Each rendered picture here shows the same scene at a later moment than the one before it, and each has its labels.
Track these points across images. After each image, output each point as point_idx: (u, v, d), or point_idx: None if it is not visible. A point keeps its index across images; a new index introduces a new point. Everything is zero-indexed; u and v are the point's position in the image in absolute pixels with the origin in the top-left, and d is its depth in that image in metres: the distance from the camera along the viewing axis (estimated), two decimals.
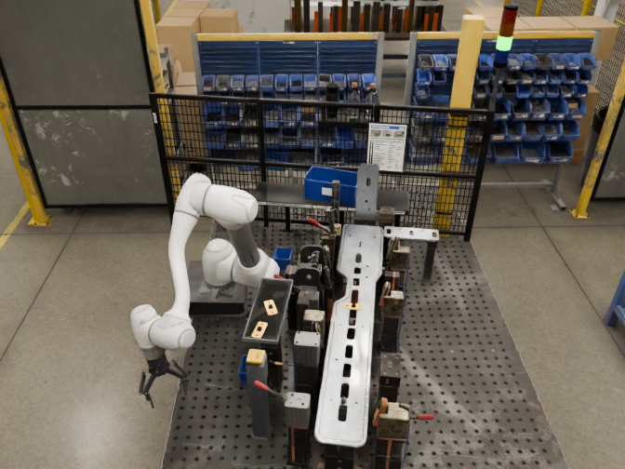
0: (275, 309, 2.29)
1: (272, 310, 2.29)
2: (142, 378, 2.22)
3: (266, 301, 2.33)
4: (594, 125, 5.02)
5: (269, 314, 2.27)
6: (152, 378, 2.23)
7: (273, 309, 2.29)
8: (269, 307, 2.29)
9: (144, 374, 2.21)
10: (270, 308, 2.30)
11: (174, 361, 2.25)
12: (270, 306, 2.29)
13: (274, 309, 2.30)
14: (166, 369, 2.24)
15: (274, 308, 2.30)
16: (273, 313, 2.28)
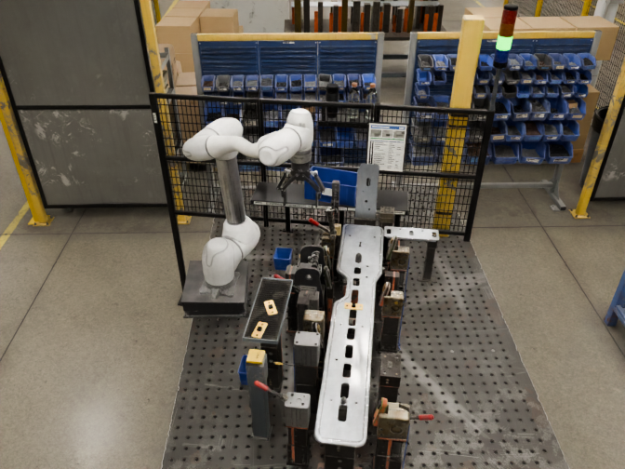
0: (275, 309, 2.29)
1: (272, 310, 2.29)
2: (318, 175, 2.33)
3: (266, 301, 2.33)
4: (594, 125, 5.02)
5: (269, 314, 2.27)
6: (309, 176, 2.34)
7: (273, 309, 2.29)
8: (269, 307, 2.29)
9: (315, 171, 2.32)
10: (270, 308, 2.30)
11: (285, 168, 2.33)
12: (270, 306, 2.29)
13: (274, 309, 2.30)
14: None
15: (274, 309, 2.30)
16: (273, 313, 2.28)
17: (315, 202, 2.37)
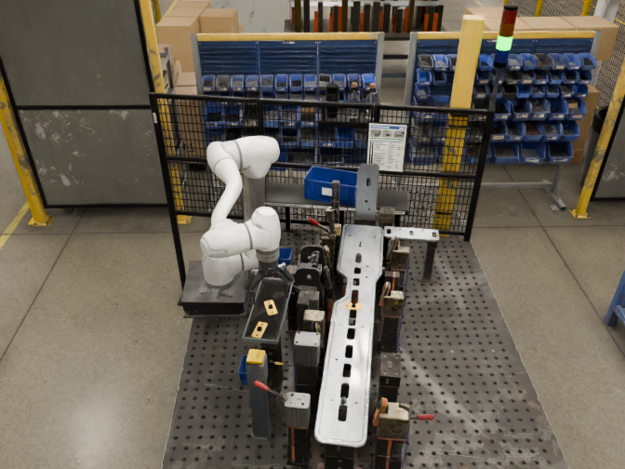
0: (275, 309, 2.29)
1: (272, 310, 2.29)
2: None
3: (266, 301, 2.33)
4: (594, 125, 5.02)
5: (269, 314, 2.27)
6: None
7: (273, 309, 2.29)
8: (269, 307, 2.29)
9: (282, 264, 2.21)
10: (270, 308, 2.30)
11: (252, 269, 2.18)
12: (270, 306, 2.29)
13: (274, 309, 2.30)
14: None
15: (274, 309, 2.30)
16: (273, 313, 2.28)
17: (286, 293, 2.27)
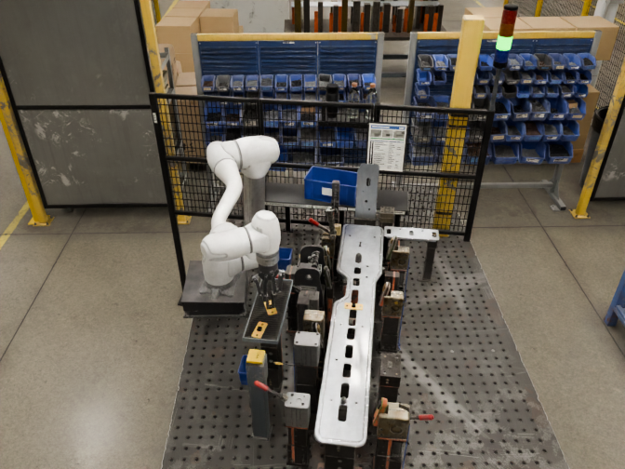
0: (275, 309, 2.29)
1: (272, 310, 2.29)
2: None
3: (266, 301, 2.33)
4: (594, 125, 5.02)
5: (269, 314, 2.27)
6: None
7: (273, 309, 2.29)
8: (269, 307, 2.29)
9: (281, 271, 2.23)
10: (270, 309, 2.30)
11: (253, 275, 2.20)
12: (270, 306, 2.29)
13: (273, 309, 2.30)
14: None
15: (274, 309, 2.30)
16: (273, 313, 2.28)
17: (273, 303, 2.28)
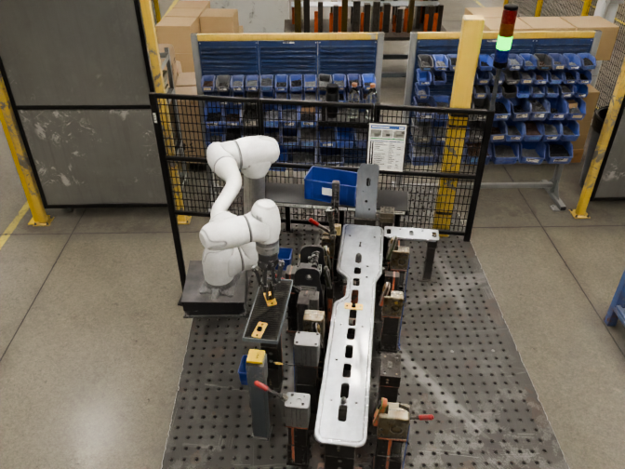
0: (274, 301, 2.26)
1: (272, 301, 2.26)
2: None
3: None
4: (594, 125, 5.02)
5: (269, 305, 2.24)
6: None
7: (272, 300, 2.26)
8: (268, 298, 2.26)
9: (281, 261, 2.20)
10: (269, 300, 2.27)
11: (252, 265, 2.17)
12: (269, 297, 2.26)
13: (273, 300, 2.27)
14: None
15: (273, 300, 2.27)
16: (272, 303, 2.25)
17: (272, 294, 2.25)
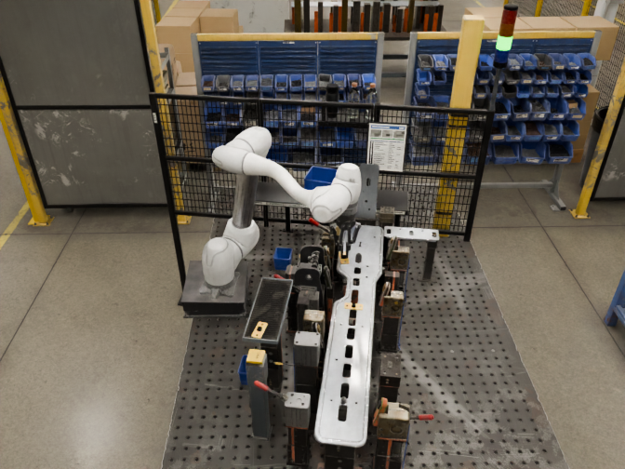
0: (348, 260, 2.46)
1: (345, 260, 2.46)
2: None
3: None
4: (594, 125, 5.02)
5: (341, 263, 2.44)
6: None
7: (346, 260, 2.46)
8: (342, 257, 2.46)
9: (357, 223, 2.39)
10: (342, 258, 2.46)
11: (331, 223, 2.38)
12: (343, 256, 2.46)
13: (347, 259, 2.46)
14: None
15: (347, 259, 2.46)
16: (346, 262, 2.44)
17: (347, 253, 2.44)
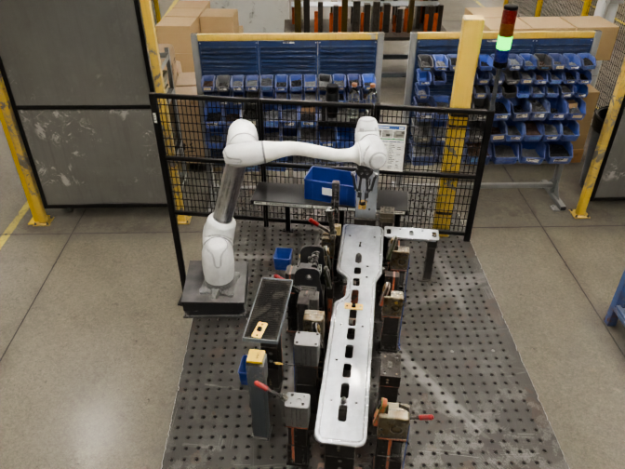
0: (365, 207, 2.77)
1: (363, 206, 2.77)
2: None
3: (361, 200, 2.81)
4: (594, 125, 5.02)
5: (358, 208, 2.75)
6: None
7: (364, 206, 2.77)
8: (361, 203, 2.77)
9: (375, 174, 2.69)
10: (361, 205, 2.78)
11: (352, 171, 2.70)
12: (362, 203, 2.77)
13: (365, 206, 2.77)
14: None
15: (365, 206, 2.77)
16: (363, 208, 2.75)
17: (365, 200, 2.75)
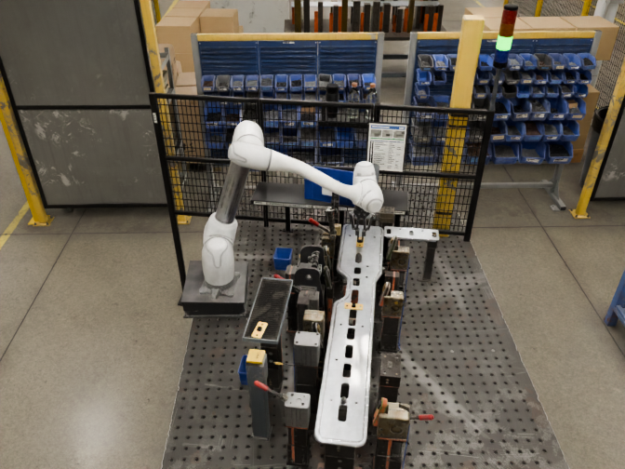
0: (363, 244, 2.89)
1: (360, 244, 2.90)
2: None
3: (359, 237, 2.94)
4: (594, 125, 5.02)
5: (356, 246, 2.88)
6: None
7: (361, 243, 2.90)
8: (358, 241, 2.90)
9: (372, 213, 2.82)
10: (359, 242, 2.90)
11: (350, 211, 2.83)
12: (359, 240, 2.90)
13: (362, 243, 2.90)
14: None
15: (362, 243, 2.90)
16: (360, 246, 2.88)
17: (362, 238, 2.88)
